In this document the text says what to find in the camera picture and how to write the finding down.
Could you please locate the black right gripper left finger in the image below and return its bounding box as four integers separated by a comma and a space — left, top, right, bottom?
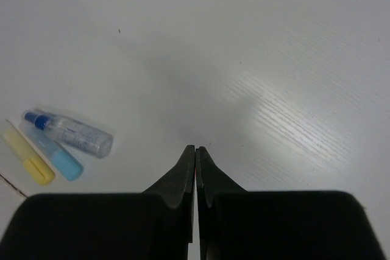
143, 145, 195, 259

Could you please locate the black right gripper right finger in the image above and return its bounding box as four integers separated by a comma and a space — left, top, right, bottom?
196, 147, 249, 259

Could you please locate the clear blue-capped glue bottle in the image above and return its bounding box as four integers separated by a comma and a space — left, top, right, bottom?
22, 110, 113, 158

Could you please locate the blue highlighter marker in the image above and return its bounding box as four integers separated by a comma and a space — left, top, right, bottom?
19, 122, 83, 181

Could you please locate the yellow highlighter marker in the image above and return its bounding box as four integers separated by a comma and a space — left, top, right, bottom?
1, 120, 55, 186

